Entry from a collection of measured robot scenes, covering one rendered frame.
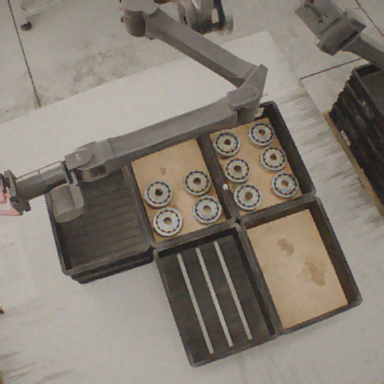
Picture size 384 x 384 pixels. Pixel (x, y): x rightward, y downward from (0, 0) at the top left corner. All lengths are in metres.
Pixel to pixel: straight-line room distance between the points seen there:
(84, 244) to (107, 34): 1.85
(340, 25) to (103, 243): 1.04
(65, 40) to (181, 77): 1.34
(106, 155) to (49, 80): 2.06
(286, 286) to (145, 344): 0.54
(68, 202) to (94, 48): 2.21
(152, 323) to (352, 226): 0.86
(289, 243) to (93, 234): 0.69
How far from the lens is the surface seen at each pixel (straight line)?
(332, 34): 1.03
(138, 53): 2.96
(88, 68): 2.94
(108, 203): 1.59
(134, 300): 1.63
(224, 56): 1.06
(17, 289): 1.74
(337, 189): 1.83
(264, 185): 1.61
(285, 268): 1.54
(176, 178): 1.60
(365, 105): 2.31
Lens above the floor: 2.31
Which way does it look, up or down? 70 degrees down
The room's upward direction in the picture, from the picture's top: 5 degrees clockwise
